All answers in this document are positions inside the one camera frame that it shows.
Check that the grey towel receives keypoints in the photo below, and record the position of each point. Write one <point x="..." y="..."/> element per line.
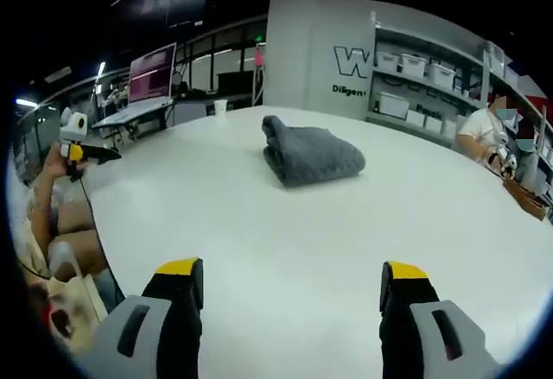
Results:
<point x="311" y="154"/>

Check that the person's left hand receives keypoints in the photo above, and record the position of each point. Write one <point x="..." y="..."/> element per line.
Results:
<point x="55" y="162"/>

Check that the grey folding table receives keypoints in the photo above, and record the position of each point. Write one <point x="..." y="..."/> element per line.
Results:
<point x="129" y="115"/>

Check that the large pink display screen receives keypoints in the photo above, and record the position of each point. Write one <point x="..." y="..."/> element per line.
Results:
<point x="151" y="74"/>

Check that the beige cloth bag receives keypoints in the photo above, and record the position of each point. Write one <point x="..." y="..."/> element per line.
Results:
<point x="73" y="299"/>

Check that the brown cardboard box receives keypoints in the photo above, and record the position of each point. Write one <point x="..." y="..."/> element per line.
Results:
<point x="80" y="251"/>

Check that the white paper cup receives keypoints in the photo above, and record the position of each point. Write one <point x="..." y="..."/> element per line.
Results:
<point x="220" y="108"/>

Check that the brown wooden box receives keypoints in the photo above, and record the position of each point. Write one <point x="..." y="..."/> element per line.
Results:
<point x="525" y="200"/>

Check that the white printed pillar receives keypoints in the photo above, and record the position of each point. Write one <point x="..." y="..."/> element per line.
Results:
<point x="311" y="51"/>

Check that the shelf with white bins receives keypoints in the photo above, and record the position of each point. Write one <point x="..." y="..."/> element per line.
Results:
<point x="412" y="66"/>

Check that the grey storage shelf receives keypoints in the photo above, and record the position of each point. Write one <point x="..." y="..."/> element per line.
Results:
<point x="458" y="51"/>

